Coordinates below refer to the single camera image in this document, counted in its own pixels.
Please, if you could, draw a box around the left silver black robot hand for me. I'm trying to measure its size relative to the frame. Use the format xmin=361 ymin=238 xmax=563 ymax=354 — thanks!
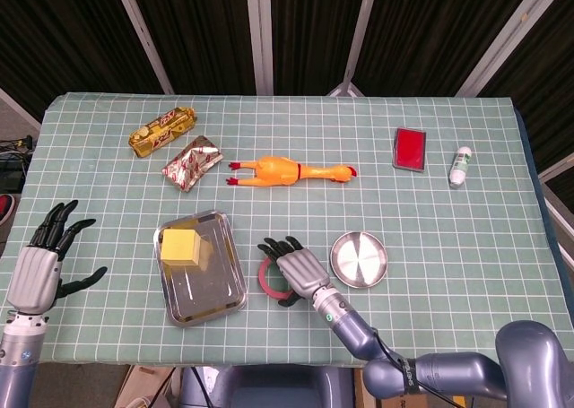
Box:
xmin=6 ymin=199 xmax=109 ymax=315

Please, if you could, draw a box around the black pleated curtain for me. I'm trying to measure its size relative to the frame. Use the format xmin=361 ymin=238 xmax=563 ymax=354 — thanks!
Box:
xmin=0 ymin=0 xmax=574 ymax=171

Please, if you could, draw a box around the brown cardboard box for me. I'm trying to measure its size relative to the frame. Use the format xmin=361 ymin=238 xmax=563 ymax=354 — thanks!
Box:
xmin=114 ymin=365 xmax=180 ymax=408

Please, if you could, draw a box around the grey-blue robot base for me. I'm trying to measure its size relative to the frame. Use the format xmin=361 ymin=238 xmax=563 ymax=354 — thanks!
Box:
xmin=178 ymin=365 xmax=367 ymax=408

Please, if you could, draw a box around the black cables and equipment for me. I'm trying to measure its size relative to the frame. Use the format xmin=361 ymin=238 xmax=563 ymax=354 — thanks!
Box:
xmin=0 ymin=135 xmax=38 ymax=195

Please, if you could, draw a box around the red tape roll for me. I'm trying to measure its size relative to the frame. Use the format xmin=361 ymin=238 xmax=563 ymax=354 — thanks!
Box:
xmin=257 ymin=257 xmax=302 ymax=299

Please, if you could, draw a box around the rectangular steel tray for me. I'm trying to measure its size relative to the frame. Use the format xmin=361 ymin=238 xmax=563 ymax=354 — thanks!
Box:
xmin=152 ymin=209 xmax=249 ymax=329

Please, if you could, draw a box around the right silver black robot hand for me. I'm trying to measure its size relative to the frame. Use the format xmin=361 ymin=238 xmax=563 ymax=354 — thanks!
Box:
xmin=257 ymin=235 xmax=335 ymax=309

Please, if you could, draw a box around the round steel plate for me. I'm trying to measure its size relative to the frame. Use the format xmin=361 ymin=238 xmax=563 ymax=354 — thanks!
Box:
xmin=330 ymin=230 xmax=388 ymax=289

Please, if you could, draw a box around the small white bottle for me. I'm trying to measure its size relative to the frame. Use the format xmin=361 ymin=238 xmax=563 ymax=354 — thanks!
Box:
xmin=448 ymin=145 xmax=474 ymax=189

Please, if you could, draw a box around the silver foil snack packet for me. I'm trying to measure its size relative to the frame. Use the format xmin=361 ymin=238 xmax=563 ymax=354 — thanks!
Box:
xmin=161 ymin=135 xmax=224 ymax=194

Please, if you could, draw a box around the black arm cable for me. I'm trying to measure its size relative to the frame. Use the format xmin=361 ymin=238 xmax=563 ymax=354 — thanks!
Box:
xmin=370 ymin=329 xmax=458 ymax=408

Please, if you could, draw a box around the green checked tablecloth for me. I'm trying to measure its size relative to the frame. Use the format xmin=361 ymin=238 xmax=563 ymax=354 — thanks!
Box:
xmin=0 ymin=92 xmax=567 ymax=371

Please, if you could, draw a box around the yellow cube block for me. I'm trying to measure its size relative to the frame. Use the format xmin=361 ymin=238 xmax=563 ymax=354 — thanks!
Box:
xmin=160 ymin=228 xmax=202 ymax=268

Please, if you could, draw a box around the orange rubber chicken toy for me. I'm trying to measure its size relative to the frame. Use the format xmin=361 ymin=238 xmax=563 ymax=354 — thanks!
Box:
xmin=226 ymin=155 xmax=359 ymax=189

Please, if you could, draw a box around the red ink pad case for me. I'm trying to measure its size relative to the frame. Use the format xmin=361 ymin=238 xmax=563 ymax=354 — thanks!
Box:
xmin=392 ymin=126 xmax=427 ymax=175

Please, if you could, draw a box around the white frame post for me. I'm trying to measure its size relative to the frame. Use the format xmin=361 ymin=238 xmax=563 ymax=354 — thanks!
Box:
xmin=244 ymin=0 xmax=274 ymax=97
xmin=0 ymin=87 xmax=44 ymax=132
xmin=539 ymin=152 xmax=574 ymax=181
xmin=328 ymin=0 xmax=381 ymax=98
xmin=110 ymin=0 xmax=175 ymax=96
xmin=455 ymin=0 xmax=565 ymax=98

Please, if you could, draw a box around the gold snack packet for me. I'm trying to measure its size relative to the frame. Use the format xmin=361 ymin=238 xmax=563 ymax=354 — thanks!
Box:
xmin=128 ymin=106 xmax=199 ymax=159

